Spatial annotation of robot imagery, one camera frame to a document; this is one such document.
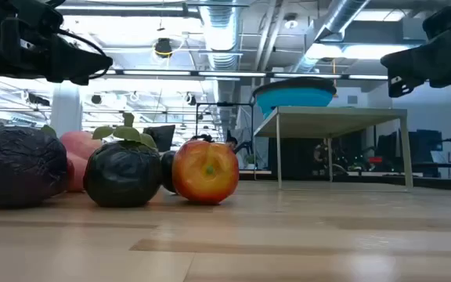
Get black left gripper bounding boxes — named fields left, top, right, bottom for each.
left=0, top=0, right=114, bottom=87

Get pink peach with leaf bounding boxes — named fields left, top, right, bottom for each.
left=40, top=124, right=103, bottom=193

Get dark purple round fruit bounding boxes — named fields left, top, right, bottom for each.
left=0, top=125, right=69, bottom=209

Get small black plum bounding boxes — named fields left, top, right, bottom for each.
left=159, top=150, right=179, bottom=194

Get yellow red apple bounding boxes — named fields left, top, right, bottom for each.
left=171, top=139, right=241, bottom=206

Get black desk monitors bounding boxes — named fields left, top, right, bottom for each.
left=373, top=128, right=445, bottom=178

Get black ceiling fixture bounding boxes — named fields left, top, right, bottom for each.
left=153, top=37, right=174, bottom=60

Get black office chair back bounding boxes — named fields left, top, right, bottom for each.
left=143, top=124, right=177, bottom=154

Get blue collapsible bowl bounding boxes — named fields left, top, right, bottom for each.
left=251, top=77, right=338, bottom=118

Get long ceiling light strip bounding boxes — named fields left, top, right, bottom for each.
left=103, top=69, right=391, bottom=81

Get person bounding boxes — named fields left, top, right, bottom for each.
left=225, top=135, right=252, bottom=156

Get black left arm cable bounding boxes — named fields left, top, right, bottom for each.
left=55, top=27, right=111, bottom=81

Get silver ventilation duct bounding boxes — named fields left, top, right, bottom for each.
left=287, top=0, right=372, bottom=75
left=200, top=0, right=247, bottom=72

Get black aluminium table frame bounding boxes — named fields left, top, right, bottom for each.
left=239, top=169, right=451, bottom=193

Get black metal rack frame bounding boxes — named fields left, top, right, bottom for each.
left=195, top=101, right=256, bottom=172

